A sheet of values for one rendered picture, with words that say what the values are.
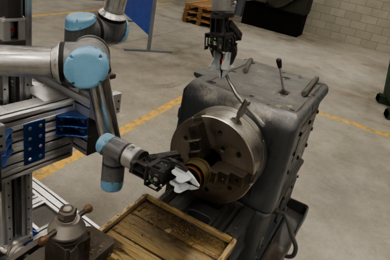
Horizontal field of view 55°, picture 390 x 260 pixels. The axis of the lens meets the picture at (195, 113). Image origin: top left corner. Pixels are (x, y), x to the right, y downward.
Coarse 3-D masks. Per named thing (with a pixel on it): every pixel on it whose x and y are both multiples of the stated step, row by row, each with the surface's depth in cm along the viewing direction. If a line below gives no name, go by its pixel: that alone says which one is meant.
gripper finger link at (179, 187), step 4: (172, 180) 114; (172, 184) 113; (176, 184) 113; (180, 184) 113; (184, 184) 113; (188, 184) 112; (192, 184) 112; (176, 188) 111; (180, 188) 111; (184, 188) 111; (188, 188) 112; (192, 188) 112; (196, 188) 111; (176, 192) 109; (180, 192) 110
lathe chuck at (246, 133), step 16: (208, 112) 125; (224, 112) 125; (176, 128) 129; (208, 128) 122; (224, 128) 119; (240, 128) 119; (176, 144) 130; (224, 144) 121; (240, 144) 118; (256, 144) 121; (208, 160) 133; (224, 160) 123; (240, 160) 120; (256, 160) 119; (256, 176) 122; (192, 192) 133; (208, 192) 130; (224, 192) 126; (240, 192) 123
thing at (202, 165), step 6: (186, 162) 120; (192, 162) 115; (198, 162) 116; (204, 162) 116; (192, 168) 113; (198, 168) 114; (204, 168) 115; (198, 174) 112; (204, 174) 114; (210, 174) 116; (198, 180) 112; (204, 180) 114
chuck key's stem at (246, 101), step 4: (244, 100) 117; (248, 100) 117; (244, 104) 117; (248, 104) 117; (240, 108) 118; (244, 108) 118; (240, 112) 119; (244, 112) 119; (236, 116) 120; (240, 116) 119; (236, 120) 121
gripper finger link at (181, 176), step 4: (176, 168) 113; (172, 172) 111; (176, 172) 112; (180, 172) 112; (184, 172) 112; (188, 172) 111; (176, 176) 110; (180, 176) 110; (184, 176) 111; (188, 176) 111; (192, 176) 111; (176, 180) 108; (180, 180) 108; (184, 180) 109; (188, 180) 110; (192, 180) 111; (196, 180) 111; (196, 184) 111
